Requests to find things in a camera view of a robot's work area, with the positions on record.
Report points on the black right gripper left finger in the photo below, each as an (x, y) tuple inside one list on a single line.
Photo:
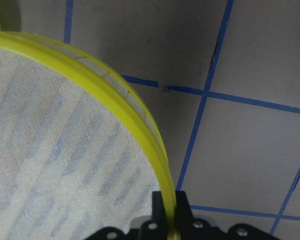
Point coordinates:
[(158, 213)]

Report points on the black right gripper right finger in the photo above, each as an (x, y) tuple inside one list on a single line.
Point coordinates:
[(183, 214)]

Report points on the yellow steamer top layer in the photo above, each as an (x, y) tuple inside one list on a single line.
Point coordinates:
[(79, 149)]

